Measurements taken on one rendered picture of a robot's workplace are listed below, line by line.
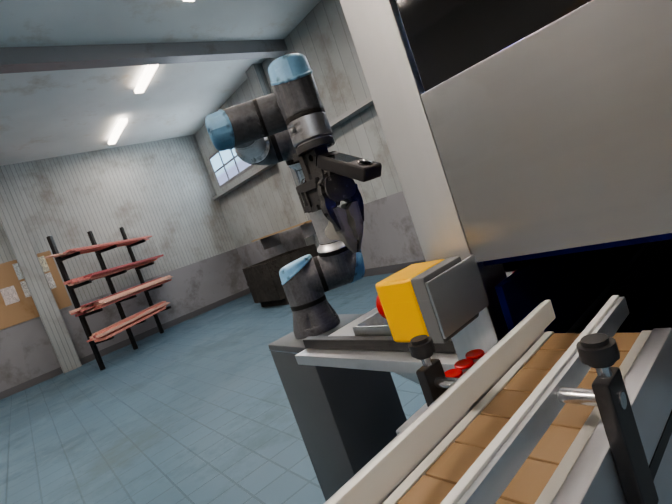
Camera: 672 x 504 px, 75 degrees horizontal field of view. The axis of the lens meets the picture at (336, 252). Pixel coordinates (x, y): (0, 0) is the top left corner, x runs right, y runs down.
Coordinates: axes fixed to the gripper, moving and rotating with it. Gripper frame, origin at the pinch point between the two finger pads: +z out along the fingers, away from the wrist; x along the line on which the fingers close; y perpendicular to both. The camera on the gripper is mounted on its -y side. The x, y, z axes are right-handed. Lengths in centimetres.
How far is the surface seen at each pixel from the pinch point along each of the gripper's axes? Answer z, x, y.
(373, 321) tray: 14.7, 0.6, 2.0
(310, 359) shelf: 17.8, 10.5, 11.3
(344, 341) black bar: 15.4, 7.6, 3.2
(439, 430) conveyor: 10, 33, -38
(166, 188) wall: -176, -336, 882
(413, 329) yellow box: 7.5, 21.0, -26.7
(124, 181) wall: -209, -259, 887
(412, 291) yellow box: 3.3, 20.9, -28.2
